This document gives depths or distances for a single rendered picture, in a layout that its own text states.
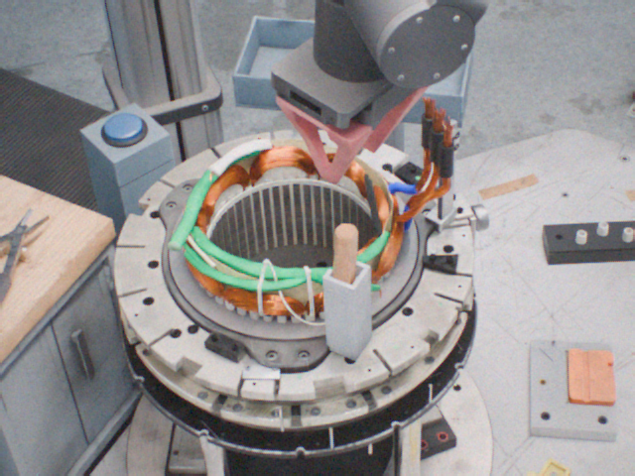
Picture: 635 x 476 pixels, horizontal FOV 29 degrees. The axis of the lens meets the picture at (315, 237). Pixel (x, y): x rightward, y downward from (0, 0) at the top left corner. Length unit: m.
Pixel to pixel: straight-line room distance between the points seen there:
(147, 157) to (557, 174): 0.58
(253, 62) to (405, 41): 0.74
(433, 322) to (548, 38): 2.16
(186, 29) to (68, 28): 1.81
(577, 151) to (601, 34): 1.53
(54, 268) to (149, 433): 0.27
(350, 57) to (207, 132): 0.81
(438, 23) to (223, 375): 0.43
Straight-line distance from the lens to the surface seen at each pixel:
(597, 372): 1.39
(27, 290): 1.15
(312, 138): 0.84
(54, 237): 1.19
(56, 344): 1.21
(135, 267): 1.10
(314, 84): 0.78
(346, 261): 0.94
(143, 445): 1.34
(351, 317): 0.97
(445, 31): 0.69
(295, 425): 1.06
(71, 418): 1.29
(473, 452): 1.32
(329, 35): 0.77
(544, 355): 1.41
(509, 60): 3.07
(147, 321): 1.06
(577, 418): 1.36
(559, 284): 1.50
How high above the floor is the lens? 1.89
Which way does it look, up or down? 46 degrees down
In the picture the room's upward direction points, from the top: 4 degrees counter-clockwise
